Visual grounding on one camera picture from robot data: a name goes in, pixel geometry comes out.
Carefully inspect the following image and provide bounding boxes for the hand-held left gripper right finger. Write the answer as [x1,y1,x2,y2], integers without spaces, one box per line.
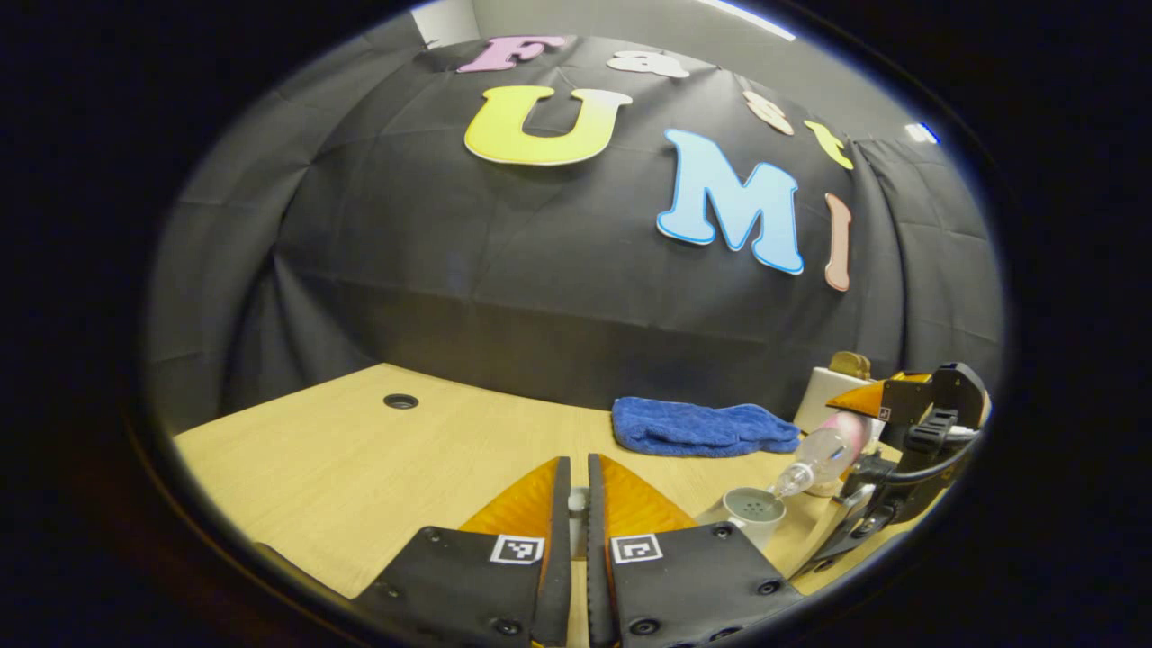
[587,453,805,648]

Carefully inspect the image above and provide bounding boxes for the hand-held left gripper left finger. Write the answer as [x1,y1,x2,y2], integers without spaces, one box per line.
[351,455,573,648]

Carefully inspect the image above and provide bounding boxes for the clear water bottle pink label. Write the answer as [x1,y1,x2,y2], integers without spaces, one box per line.
[769,411,872,500]

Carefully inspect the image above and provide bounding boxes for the white teacup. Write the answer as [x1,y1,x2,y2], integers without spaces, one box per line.
[697,487,788,552]

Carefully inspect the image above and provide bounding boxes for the white toaster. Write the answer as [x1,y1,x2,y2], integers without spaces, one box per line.
[793,365,887,433]

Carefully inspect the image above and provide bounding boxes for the blue towel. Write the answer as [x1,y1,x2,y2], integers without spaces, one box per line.
[612,397,801,458]

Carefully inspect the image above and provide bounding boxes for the black backdrop cloth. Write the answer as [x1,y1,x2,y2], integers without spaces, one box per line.
[144,18,1004,433]

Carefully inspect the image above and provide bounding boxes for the long ceiling light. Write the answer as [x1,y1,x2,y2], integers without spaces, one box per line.
[697,0,797,41]

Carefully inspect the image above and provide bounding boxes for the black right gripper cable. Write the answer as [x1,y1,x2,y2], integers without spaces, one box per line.
[855,432,977,487]

